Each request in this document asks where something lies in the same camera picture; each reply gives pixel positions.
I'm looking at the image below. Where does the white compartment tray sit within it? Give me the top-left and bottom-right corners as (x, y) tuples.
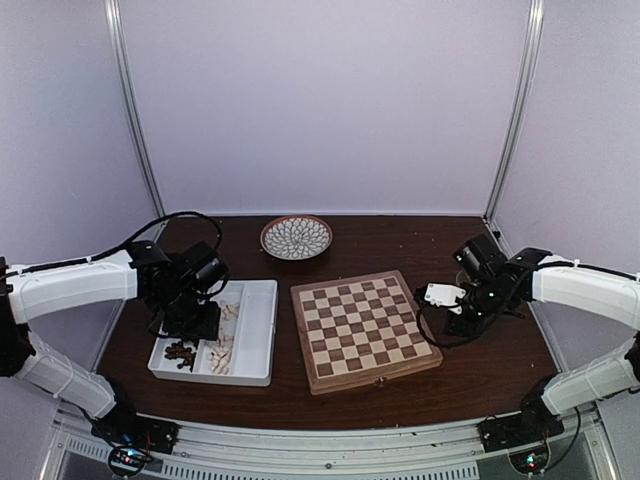
(147, 280), (278, 387)

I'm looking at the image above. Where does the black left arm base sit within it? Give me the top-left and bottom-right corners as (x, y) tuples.
(83, 392), (179, 478)

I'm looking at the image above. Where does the aluminium corner post right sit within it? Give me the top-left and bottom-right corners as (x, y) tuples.
(483, 0), (545, 225)

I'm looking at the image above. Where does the aluminium corner post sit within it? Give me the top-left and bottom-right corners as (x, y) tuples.
(104, 0), (166, 217)
(483, 0), (545, 225)

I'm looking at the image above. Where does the pile of white chess pieces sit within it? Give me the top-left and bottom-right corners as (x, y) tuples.
(205, 336), (234, 375)

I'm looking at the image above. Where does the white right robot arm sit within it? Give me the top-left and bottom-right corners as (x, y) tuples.
(423, 235), (639, 442)

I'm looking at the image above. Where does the aluminium corner post left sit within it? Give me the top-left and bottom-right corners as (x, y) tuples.
(104, 0), (166, 217)

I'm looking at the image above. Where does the pile of dark chess pieces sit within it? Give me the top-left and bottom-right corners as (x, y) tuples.
(164, 341), (196, 371)

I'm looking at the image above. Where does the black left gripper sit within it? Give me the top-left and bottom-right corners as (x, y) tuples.
(154, 287), (221, 340)

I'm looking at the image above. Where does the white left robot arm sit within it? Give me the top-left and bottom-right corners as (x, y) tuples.
(1, 240), (229, 444)

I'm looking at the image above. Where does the wooden chess board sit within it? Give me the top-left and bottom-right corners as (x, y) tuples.
(290, 270), (443, 396)

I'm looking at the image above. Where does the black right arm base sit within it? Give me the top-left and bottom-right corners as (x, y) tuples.
(478, 397), (565, 476)

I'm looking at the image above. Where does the floral patterned ceramic plate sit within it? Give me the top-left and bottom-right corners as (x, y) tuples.
(260, 215), (333, 261)

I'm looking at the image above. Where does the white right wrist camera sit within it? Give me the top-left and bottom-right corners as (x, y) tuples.
(421, 283), (466, 309)

